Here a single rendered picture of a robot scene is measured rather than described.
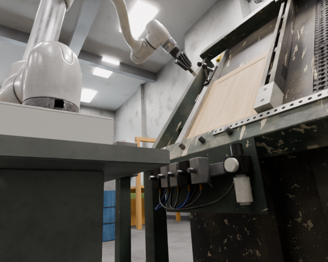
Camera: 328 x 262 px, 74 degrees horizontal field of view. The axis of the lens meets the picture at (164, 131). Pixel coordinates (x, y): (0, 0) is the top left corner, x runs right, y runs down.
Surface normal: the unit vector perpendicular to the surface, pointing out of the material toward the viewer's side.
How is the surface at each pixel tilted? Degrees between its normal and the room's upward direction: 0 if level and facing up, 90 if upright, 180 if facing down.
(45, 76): 90
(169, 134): 90
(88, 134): 90
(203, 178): 90
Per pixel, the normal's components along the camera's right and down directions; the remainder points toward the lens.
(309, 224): -0.80, -0.14
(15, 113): 0.55, -0.28
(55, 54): 0.43, -0.45
